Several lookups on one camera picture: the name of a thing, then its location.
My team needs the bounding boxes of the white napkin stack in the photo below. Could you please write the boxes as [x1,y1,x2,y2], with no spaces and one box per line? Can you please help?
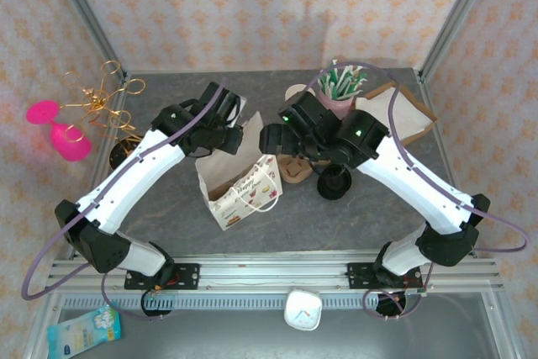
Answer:
[356,89,430,137]

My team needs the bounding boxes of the brown pulp cup carrier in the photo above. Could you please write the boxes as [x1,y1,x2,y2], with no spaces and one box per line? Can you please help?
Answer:
[279,153,314,186]

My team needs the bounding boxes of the grey slotted cable duct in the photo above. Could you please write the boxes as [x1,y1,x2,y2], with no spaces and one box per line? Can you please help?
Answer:
[61,293,409,312]

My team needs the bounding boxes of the brown cardboard tray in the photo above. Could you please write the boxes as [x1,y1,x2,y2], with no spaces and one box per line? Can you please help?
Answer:
[355,81,438,145]

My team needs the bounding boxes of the stacked paper coffee cups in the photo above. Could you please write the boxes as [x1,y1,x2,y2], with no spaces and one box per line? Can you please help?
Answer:
[284,83,308,103]

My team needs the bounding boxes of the blue wet wipes packet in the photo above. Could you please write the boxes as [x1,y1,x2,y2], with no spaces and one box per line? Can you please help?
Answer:
[46,300,123,359]

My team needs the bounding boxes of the aluminium frame post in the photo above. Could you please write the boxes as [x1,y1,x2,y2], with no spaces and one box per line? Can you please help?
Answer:
[45,0,129,82]
[419,0,501,78]

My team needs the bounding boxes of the black cup lids stack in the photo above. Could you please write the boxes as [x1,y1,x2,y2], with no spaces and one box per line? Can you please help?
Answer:
[317,163,353,201]

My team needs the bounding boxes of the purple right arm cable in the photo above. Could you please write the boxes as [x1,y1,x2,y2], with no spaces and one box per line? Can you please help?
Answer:
[300,62,530,322]

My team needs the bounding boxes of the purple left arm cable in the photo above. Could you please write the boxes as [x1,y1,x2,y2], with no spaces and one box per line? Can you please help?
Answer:
[20,77,230,322]

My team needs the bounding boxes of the pink plastic goblet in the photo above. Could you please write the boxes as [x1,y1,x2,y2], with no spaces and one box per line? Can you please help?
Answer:
[26,99,92,162]

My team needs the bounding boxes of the green white wrapped straws bundle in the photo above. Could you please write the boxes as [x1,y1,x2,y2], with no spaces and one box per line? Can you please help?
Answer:
[317,59,367,102]

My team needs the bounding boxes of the gold wire glass rack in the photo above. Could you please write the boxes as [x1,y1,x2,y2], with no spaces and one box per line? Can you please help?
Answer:
[61,60,146,173]

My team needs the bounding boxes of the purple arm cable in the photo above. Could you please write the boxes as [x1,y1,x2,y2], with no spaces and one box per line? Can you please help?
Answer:
[20,77,230,322]
[300,62,530,322]

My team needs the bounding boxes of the pink cylindrical holder cup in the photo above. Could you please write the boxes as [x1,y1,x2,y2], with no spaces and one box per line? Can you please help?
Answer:
[313,89,354,120]

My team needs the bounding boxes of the white printed paper gift bag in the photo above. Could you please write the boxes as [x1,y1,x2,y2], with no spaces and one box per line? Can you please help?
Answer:
[195,110,285,232]

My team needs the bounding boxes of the white square gadget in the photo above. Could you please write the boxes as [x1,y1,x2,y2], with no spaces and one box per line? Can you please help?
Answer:
[283,288,324,332]

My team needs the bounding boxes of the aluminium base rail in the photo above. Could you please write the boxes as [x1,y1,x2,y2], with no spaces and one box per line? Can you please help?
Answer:
[45,254,504,293]

